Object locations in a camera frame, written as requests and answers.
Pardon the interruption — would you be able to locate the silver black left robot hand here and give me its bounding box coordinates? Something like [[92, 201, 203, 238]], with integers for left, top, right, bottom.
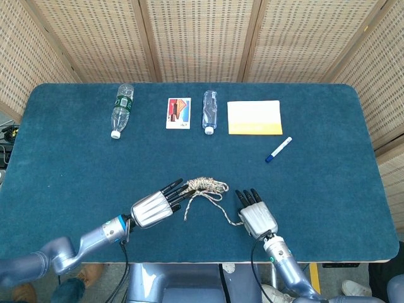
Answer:
[[130, 178, 196, 229]]

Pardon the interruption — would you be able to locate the beige braided rope bundle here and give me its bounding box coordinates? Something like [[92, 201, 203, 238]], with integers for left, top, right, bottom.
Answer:
[[182, 177, 246, 227]]

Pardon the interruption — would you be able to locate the blue carpet table cover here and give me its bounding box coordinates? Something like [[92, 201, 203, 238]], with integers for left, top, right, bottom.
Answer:
[[0, 82, 401, 264]]

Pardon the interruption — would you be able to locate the blue-grey robot torso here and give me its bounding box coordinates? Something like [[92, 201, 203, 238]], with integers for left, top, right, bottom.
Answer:
[[126, 263, 272, 303]]

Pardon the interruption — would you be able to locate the brown leather shoe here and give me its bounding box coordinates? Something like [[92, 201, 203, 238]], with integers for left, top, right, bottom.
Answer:
[[76, 264, 105, 287], [11, 283, 38, 303]]

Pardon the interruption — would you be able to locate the colourful picture card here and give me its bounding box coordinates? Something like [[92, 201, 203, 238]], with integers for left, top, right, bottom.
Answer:
[[165, 97, 192, 130]]

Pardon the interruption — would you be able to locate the clear bottle with green label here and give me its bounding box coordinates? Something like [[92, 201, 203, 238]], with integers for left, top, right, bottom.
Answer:
[[110, 83, 135, 140]]

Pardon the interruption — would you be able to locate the blue jeans leg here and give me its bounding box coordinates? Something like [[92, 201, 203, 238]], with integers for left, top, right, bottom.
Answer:
[[56, 276, 86, 303]]

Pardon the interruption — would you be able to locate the clear bottle with white cap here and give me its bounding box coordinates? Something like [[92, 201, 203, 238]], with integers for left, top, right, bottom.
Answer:
[[201, 90, 219, 135]]

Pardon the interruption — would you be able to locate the white and yellow booklet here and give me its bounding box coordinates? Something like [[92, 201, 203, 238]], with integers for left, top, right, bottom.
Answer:
[[227, 100, 284, 136]]

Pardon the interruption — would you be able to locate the white marker with blue cap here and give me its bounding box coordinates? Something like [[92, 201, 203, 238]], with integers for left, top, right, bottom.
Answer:
[[264, 136, 293, 163]]

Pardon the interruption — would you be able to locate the white sneaker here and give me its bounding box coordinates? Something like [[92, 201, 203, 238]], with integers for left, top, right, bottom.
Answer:
[[261, 283, 296, 303], [342, 279, 374, 298]]

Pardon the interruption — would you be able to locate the woven wicker screen panel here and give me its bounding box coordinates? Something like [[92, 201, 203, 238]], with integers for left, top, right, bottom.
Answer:
[[23, 0, 163, 85], [328, 0, 404, 152], [241, 0, 389, 85], [0, 0, 83, 124], [375, 148, 404, 244], [138, 0, 263, 83]]

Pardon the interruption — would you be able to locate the black trousers leg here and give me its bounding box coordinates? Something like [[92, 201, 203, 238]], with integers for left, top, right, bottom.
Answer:
[[368, 241, 404, 294]]

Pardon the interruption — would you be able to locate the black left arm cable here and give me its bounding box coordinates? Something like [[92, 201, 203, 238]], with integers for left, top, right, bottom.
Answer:
[[105, 219, 132, 303]]

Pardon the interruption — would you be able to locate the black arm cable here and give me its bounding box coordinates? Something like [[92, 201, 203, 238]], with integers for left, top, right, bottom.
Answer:
[[105, 219, 132, 303], [250, 235, 274, 303]]

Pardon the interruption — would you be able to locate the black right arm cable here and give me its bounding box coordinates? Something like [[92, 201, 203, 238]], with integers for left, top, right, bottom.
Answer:
[[250, 235, 274, 303]]

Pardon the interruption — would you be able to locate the black floor cable bundle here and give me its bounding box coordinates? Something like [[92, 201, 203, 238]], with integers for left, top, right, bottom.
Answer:
[[0, 125, 19, 169]]

